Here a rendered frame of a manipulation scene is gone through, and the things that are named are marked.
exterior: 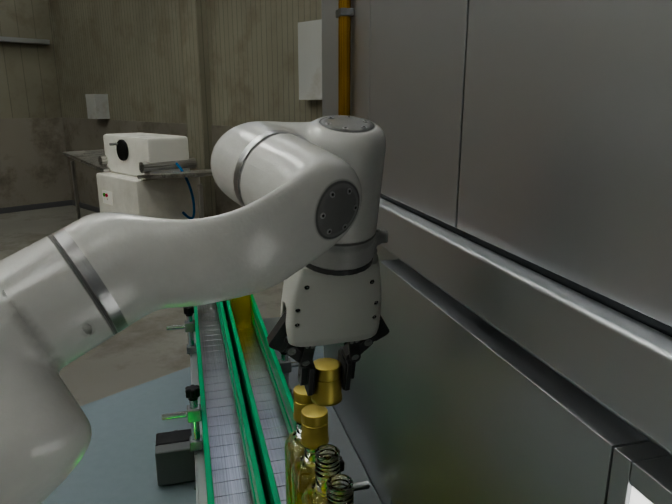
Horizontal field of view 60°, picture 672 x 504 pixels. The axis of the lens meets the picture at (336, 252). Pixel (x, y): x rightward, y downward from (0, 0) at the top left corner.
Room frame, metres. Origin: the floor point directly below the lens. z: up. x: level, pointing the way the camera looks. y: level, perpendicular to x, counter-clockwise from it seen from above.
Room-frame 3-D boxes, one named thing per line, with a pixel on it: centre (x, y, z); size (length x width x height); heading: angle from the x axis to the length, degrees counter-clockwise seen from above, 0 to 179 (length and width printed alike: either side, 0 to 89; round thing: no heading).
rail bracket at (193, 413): (0.99, 0.30, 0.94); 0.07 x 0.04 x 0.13; 105
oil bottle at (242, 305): (1.63, 0.29, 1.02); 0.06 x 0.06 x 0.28; 15
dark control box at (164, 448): (1.09, 0.35, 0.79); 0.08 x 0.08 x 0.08; 15
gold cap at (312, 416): (0.65, 0.03, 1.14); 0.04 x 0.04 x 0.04
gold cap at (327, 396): (0.60, 0.01, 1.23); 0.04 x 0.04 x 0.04
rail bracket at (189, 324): (1.44, 0.41, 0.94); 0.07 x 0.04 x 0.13; 105
